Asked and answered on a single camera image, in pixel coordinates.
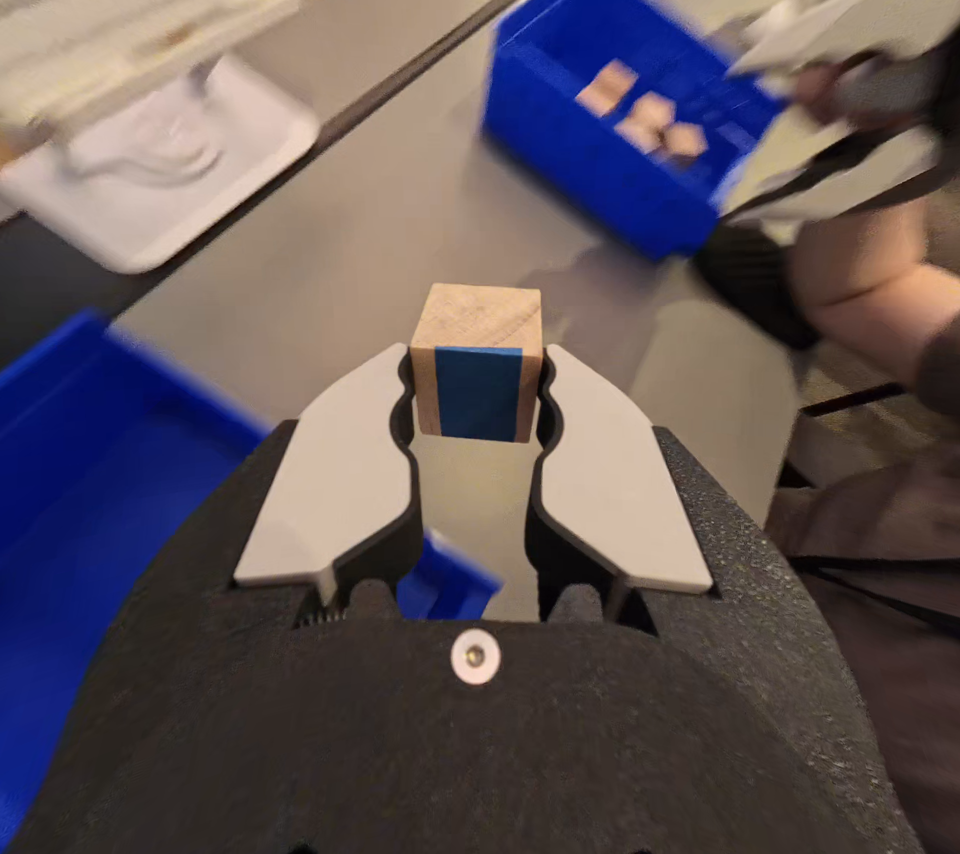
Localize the blue plastic bin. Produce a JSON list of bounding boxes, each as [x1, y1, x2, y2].
[[0, 308, 504, 848], [481, 0, 789, 263]]

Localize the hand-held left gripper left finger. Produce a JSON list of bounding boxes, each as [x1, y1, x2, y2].
[[232, 342, 423, 604]]

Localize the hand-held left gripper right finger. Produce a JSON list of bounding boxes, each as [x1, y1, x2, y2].
[[525, 342, 715, 604]]

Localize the black pad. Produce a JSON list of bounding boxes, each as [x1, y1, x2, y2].
[[693, 220, 822, 351]]

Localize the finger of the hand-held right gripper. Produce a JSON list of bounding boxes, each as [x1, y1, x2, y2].
[[721, 128, 945, 229], [729, 0, 960, 77]]

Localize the person's right forearm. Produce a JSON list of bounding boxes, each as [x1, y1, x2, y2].
[[787, 197, 960, 383]]

